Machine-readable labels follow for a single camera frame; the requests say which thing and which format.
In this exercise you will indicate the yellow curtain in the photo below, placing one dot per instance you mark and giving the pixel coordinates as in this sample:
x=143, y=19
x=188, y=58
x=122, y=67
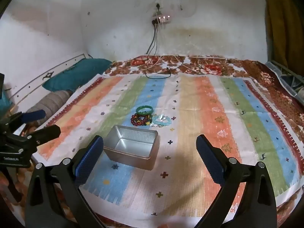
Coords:
x=285, y=23

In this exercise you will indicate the metal rack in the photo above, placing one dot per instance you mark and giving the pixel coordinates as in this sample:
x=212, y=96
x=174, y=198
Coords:
x=285, y=76

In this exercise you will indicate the teal cloth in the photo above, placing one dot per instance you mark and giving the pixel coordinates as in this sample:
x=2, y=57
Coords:
x=76, y=76

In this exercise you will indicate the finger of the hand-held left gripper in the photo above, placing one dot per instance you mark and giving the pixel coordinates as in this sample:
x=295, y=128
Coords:
x=47, y=133
x=33, y=115

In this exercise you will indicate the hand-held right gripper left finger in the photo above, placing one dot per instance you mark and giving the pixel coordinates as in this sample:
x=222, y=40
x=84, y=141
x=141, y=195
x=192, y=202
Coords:
x=89, y=163

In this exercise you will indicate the power strip with lights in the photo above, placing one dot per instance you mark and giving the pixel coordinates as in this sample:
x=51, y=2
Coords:
x=162, y=19

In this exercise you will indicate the silver metal tin box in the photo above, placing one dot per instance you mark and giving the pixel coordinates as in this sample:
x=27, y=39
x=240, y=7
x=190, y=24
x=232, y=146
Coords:
x=131, y=147

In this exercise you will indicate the black wall plug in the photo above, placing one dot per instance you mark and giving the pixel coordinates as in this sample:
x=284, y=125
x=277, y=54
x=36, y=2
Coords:
x=157, y=5

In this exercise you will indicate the colourful striped mat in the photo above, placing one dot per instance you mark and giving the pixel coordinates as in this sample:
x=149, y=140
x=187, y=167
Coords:
x=190, y=99

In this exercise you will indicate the brown floral blanket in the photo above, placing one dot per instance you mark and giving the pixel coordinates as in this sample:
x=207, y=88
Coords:
x=213, y=64

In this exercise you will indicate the grey striped bolster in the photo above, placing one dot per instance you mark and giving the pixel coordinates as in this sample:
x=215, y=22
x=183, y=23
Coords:
x=51, y=101

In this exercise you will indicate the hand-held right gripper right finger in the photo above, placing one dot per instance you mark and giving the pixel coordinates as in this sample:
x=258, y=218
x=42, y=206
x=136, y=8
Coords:
x=211, y=162

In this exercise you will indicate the white headboard panel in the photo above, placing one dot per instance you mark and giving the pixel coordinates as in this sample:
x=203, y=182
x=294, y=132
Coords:
x=35, y=80

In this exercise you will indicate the green bangle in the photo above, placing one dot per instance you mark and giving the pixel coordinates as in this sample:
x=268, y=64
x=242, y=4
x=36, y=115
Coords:
x=144, y=110

